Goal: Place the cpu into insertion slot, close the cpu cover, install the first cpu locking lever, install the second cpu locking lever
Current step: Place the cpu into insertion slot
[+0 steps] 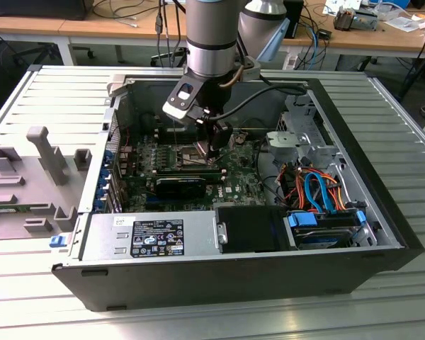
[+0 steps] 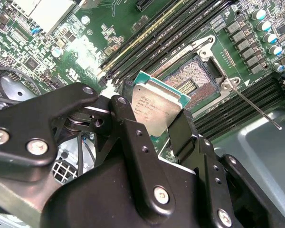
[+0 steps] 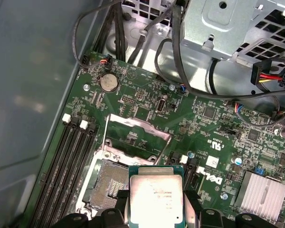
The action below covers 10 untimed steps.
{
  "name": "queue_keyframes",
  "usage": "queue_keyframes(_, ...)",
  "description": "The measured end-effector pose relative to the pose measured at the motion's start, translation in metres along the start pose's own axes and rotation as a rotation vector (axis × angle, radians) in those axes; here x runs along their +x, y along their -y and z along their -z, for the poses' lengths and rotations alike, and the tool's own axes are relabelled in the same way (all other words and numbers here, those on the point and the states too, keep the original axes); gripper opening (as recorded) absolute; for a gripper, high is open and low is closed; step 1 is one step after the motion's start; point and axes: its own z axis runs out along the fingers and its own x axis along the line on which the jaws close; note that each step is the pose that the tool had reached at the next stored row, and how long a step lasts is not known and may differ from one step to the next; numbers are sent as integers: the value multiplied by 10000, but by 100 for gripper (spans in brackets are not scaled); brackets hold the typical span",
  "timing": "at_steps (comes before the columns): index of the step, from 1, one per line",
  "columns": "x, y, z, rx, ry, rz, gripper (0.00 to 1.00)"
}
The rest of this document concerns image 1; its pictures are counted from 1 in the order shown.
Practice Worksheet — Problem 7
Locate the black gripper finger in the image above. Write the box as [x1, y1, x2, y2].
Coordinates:
[205, 118, 234, 161]

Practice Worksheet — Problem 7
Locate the CPU socket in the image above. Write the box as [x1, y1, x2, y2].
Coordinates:
[176, 142, 215, 170]

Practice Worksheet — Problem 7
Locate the black RAM slot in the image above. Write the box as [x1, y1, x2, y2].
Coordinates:
[154, 126, 199, 135]
[154, 133, 199, 143]

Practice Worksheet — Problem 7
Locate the green motherboard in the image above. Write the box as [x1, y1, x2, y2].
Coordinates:
[117, 130, 271, 214]

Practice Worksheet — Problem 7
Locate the silver metal drive cage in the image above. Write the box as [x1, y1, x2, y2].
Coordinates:
[264, 92, 347, 171]

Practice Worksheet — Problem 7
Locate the black chair base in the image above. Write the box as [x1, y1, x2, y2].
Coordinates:
[149, 45, 188, 69]

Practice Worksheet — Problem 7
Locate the black graphics card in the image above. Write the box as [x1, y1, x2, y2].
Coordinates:
[154, 176, 207, 201]

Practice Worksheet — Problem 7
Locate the pale blue teach pendant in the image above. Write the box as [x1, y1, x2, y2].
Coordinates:
[256, 17, 292, 64]

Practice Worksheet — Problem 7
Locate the white power strip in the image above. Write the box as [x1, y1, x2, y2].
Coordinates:
[282, 52, 300, 70]

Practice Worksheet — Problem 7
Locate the silver metal latch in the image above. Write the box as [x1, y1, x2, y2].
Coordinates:
[215, 221, 230, 246]

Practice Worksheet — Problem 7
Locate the black upright box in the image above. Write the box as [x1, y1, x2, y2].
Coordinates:
[283, 0, 305, 40]

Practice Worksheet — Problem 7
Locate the blue card retainer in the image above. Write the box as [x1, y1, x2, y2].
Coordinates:
[94, 149, 115, 214]

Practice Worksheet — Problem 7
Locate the hard disk blue carrier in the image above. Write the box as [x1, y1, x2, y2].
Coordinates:
[283, 208, 368, 251]

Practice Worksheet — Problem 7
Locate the black PC case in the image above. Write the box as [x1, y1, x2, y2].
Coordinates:
[51, 72, 425, 312]

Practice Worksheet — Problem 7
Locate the copper heat sink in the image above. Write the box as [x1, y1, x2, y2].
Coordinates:
[332, 8, 357, 32]

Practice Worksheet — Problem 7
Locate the silver power supply unit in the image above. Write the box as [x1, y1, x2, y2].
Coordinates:
[78, 210, 223, 262]

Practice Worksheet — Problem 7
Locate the white paper box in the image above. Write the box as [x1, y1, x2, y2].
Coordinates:
[324, 0, 363, 16]

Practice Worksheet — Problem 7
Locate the grey metal device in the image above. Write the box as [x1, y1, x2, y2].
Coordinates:
[353, 9, 380, 32]

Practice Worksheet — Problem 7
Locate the wooden desk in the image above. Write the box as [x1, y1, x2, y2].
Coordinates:
[0, 5, 188, 67]
[282, 8, 425, 72]

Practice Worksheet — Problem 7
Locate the grey parts rack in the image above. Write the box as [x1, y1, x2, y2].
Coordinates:
[0, 125, 94, 242]

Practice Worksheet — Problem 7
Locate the black equipment box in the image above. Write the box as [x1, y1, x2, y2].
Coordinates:
[0, 0, 93, 21]

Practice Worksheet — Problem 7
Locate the black stand leg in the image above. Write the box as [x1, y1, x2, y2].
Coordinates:
[397, 26, 425, 103]

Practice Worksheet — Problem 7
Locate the clear plastic bag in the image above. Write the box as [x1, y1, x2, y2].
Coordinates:
[382, 12, 425, 35]

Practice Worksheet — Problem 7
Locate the green RAM stick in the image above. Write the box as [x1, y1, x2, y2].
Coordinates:
[0, 203, 33, 215]

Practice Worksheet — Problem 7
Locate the brown short cable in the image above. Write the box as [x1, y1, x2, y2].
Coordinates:
[219, 65, 244, 88]

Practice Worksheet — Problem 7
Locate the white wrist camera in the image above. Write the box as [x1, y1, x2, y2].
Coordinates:
[161, 80, 205, 120]

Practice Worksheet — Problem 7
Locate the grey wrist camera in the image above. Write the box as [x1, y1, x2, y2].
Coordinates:
[240, 57, 262, 81]

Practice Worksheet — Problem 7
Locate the black camera cable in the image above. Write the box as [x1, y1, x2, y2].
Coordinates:
[202, 84, 308, 121]

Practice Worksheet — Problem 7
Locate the orange wire bundle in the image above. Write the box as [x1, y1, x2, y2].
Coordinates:
[282, 166, 306, 210]
[322, 171, 349, 213]

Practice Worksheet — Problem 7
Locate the blue data wire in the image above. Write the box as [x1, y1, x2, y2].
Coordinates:
[303, 171, 338, 215]

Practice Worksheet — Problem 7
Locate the blue network cable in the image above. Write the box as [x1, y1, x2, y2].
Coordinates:
[306, 21, 329, 68]

